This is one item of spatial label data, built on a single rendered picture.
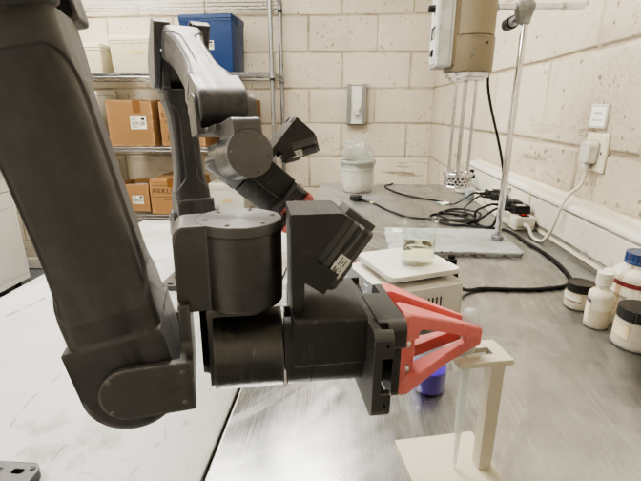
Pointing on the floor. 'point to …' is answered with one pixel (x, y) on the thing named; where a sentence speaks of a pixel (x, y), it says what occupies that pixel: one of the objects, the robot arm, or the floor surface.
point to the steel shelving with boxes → (123, 48)
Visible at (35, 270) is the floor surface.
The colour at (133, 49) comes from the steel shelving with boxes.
